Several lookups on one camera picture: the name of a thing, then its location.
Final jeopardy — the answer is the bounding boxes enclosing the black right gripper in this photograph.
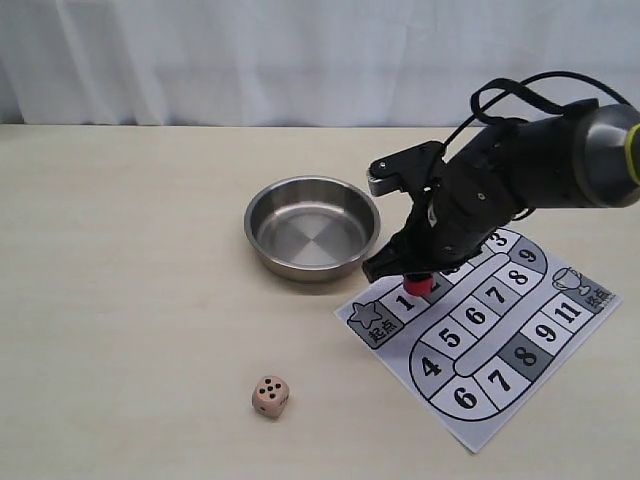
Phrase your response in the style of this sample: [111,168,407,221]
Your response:
[362,127,525,283]

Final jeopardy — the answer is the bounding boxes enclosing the red cylinder game piece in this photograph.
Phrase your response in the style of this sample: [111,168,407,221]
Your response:
[403,274,434,297]

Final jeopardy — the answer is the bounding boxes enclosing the wooden die black pips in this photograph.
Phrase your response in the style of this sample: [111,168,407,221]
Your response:
[251,375,290,419]

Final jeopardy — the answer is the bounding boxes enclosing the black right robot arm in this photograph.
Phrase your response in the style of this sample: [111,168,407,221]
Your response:
[362,100,639,282]

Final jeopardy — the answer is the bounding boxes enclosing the printed paper game board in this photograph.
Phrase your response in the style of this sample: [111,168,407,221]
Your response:
[336,229,620,452]

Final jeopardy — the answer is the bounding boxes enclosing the stainless steel round bowl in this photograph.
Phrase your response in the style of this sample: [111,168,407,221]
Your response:
[243,175,381,283]

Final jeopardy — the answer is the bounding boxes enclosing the white backdrop curtain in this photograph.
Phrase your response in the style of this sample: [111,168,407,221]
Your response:
[1,1,639,127]

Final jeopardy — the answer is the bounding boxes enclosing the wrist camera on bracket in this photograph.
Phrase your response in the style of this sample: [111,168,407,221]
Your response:
[367,141,446,197]

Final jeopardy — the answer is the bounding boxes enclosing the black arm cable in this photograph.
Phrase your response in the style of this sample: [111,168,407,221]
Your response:
[439,71,640,151]

